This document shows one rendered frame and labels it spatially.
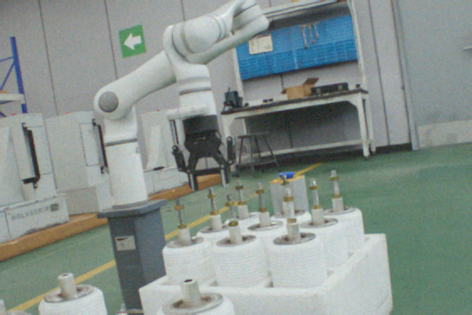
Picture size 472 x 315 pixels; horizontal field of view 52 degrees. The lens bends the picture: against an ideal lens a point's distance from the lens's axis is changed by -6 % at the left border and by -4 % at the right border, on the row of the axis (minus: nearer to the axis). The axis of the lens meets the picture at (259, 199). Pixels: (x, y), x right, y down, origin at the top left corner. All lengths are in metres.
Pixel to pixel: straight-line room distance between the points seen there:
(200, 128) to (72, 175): 2.76
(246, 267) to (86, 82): 6.99
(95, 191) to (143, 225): 2.29
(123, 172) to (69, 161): 2.40
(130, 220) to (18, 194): 2.02
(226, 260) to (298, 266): 0.14
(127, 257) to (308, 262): 0.66
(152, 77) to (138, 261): 0.48
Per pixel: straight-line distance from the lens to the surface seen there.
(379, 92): 6.11
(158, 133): 4.77
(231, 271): 0.90
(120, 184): 1.37
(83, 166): 3.68
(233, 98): 5.66
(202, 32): 1.06
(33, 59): 8.48
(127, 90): 1.35
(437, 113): 6.07
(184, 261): 0.96
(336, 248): 0.95
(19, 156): 3.32
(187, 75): 1.05
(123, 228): 1.37
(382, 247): 1.12
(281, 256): 0.84
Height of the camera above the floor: 0.44
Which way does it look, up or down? 7 degrees down
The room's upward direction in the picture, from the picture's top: 9 degrees counter-clockwise
